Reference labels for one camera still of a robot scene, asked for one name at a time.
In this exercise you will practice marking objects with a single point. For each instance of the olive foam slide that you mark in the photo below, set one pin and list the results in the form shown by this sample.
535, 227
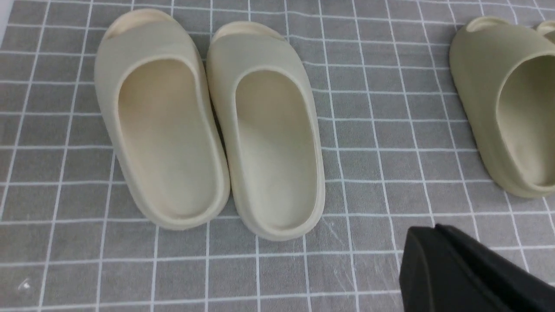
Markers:
547, 29
504, 75

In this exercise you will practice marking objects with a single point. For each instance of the grey checked table cloth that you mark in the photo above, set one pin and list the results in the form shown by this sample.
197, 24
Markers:
397, 150

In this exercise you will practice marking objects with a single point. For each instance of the right olive foam slide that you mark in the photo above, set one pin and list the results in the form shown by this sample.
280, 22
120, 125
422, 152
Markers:
547, 29

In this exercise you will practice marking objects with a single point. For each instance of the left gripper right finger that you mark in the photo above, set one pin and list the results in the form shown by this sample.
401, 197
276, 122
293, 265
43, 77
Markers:
515, 287

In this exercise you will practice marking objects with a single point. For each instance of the cream foam slide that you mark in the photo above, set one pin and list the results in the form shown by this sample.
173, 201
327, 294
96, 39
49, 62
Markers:
265, 107
152, 91

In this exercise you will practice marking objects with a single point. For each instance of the left olive foam slide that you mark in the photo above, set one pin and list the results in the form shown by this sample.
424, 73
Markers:
504, 75

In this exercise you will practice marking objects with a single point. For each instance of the right cream foam slide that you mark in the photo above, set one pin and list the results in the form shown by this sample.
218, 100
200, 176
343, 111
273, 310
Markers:
265, 107

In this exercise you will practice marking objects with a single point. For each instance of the left cream foam slide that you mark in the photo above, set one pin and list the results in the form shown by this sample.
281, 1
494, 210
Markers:
152, 91

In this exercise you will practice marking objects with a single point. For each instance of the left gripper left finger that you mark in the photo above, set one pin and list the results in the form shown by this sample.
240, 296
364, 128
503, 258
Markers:
434, 279

